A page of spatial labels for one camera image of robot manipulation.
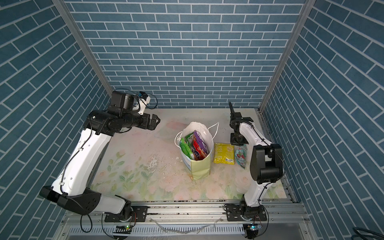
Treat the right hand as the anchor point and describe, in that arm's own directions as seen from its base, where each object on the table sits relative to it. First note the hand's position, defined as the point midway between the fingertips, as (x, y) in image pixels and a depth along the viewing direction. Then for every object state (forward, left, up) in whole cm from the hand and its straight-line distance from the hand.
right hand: (240, 144), depth 91 cm
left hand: (-7, +46, +27) cm, 54 cm away
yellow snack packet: (-5, +10, -4) cm, 12 cm away
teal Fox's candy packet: (-8, +1, 0) cm, 8 cm away
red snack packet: (-11, +26, +4) cm, 28 cm away
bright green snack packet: (-9, +32, +12) cm, 35 cm away
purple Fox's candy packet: (-7, +25, +11) cm, 28 cm away
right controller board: (-42, -3, -10) cm, 44 cm away
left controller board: (-47, +61, -11) cm, 78 cm away
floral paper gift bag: (-20, +25, +4) cm, 32 cm away
